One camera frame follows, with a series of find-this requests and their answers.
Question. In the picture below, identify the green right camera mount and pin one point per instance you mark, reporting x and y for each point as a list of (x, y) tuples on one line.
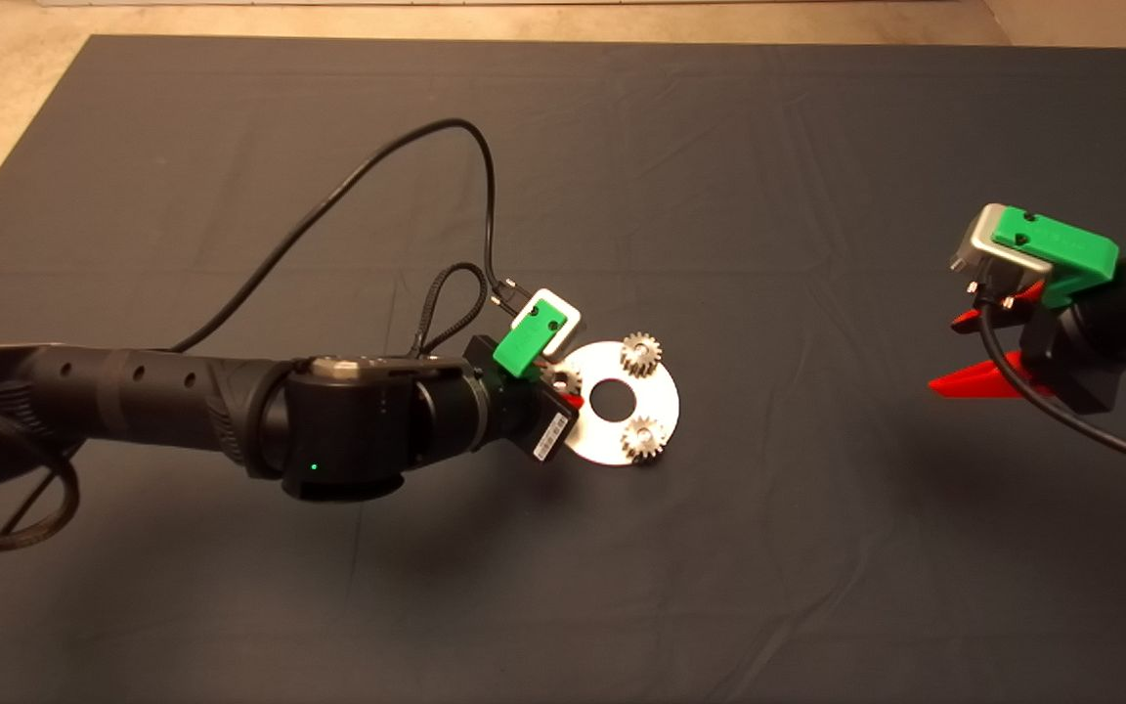
[(1061, 244)]

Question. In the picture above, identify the round metal carrier plate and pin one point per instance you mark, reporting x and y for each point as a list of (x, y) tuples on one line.
[(622, 445)]

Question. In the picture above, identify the silver left camera box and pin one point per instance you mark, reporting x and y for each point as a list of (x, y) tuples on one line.
[(568, 315)]

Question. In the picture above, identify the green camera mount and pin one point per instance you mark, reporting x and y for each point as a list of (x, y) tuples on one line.
[(1061, 244), (524, 342)]

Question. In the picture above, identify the silver right camera box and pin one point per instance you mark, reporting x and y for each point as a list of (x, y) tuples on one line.
[(988, 244)]

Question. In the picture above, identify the small steel planetary gear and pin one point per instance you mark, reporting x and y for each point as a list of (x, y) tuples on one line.
[(563, 376), (641, 354), (643, 440)]

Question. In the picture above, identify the dark grey table cloth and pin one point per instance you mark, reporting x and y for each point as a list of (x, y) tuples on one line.
[(719, 587)]

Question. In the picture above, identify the silver camera box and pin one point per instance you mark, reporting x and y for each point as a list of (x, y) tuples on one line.
[(568, 315), (988, 244)]

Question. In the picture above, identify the green left camera mount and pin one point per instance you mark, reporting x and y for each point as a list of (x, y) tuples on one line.
[(524, 342)]

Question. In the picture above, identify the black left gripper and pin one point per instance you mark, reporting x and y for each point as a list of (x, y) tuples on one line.
[(524, 416)]

